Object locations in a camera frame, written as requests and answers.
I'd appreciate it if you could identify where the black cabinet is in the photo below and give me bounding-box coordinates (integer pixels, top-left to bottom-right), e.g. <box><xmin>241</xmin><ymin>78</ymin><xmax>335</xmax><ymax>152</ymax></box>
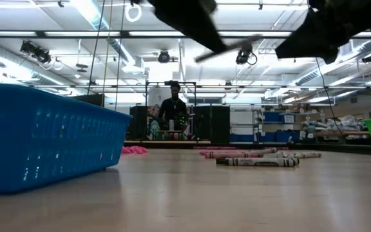
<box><xmin>129</xmin><ymin>105</ymin><xmax>147</xmax><ymax>141</ymax></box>
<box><xmin>193</xmin><ymin>105</ymin><xmax>231</xmax><ymax>144</ymax></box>

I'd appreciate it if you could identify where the silver air duct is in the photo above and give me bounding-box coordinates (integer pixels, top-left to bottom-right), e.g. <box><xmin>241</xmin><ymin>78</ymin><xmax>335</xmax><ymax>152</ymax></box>
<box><xmin>72</xmin><ymin>0</ymin><xmax>147</xmax><ymax>75</ymax></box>

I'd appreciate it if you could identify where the person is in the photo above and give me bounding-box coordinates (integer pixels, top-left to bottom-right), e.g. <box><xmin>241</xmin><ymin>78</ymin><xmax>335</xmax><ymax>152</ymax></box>
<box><xmin>158</xmin><ymin>82</ymin><xmax>189</xmax><ymax>131</ymax></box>

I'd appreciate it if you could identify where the cluttered wooden workbench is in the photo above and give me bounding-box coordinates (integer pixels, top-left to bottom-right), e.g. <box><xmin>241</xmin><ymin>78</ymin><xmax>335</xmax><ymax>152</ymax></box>
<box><xmin>301</xmin><ymin>114</ymin><xmax>371</xmax><ymax>140</ymax></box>

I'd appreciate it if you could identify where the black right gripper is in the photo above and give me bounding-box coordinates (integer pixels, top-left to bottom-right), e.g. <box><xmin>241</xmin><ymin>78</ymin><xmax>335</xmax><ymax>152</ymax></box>
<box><xmin>274</xmin><ymin>8</ymin><xmax>340</xmax><ymax>65</ymax></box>

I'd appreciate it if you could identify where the white air vent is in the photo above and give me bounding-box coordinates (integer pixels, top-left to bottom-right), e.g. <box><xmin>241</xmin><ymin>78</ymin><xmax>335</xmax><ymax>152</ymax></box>
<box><xmin>339</xmin><ymin>39</ymin><xmax>354</xmax><ymax>57</ymax></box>

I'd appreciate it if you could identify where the blue storage bin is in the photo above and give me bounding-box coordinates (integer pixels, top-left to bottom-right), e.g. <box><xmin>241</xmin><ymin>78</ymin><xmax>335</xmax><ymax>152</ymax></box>
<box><xmin>230</xmin><ymin>133</ymin><xmax>254</xmax><ymax>143</ymax></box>
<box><xmin>263</xmin><ymin>111</ymin><xmax>283</xmax><ymax>123</ymax></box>
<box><xmin>264</xmin><ymin>131</ymin><xmax>301</xmax><ymax>143</ymax></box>

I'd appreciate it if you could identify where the white hanging ring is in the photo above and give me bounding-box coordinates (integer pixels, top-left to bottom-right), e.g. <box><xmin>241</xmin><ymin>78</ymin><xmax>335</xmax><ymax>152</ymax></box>
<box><xmin>124</xmin><ymin>2</ymin><xmax>144</xmax><ymax>23</ymax></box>

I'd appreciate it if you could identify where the hanging yellow black cable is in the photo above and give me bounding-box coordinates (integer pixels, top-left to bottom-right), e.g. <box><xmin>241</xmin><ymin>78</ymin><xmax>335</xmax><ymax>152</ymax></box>
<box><xmin>314</xmin><ymin>57</ymin><xmax>346</xmax><ymax>136</ymax></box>

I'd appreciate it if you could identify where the blue plastic basket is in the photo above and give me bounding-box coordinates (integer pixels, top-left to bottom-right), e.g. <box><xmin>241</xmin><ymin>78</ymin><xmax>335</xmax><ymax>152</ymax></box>
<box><xmin>0</xmin><ymin>83</ymin><xmax>133</xmax><ymax>195</ymax></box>

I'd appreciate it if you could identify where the black ceiling-mounted camera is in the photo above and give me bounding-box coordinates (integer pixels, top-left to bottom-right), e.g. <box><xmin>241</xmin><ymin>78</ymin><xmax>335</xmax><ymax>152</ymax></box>
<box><xmin>19</xmin><ymin>40</ymin><xmax>52</xmax><ymax>64</ymax></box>
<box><xmin>235</xmin><ymin>48</ymin><xmax>258</xmax><ymax>66</ymax></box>
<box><xmin>157</xmin><ymin>49</ymin><xmax>171</xmax><ymax>64</ymax></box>

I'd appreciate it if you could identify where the black overhead beam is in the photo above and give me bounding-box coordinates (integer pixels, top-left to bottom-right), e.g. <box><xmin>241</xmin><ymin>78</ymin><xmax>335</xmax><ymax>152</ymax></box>
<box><xmin>0</xmin><ymin>30</ymin><xmax>371</xmax><ymax>41</ymax></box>

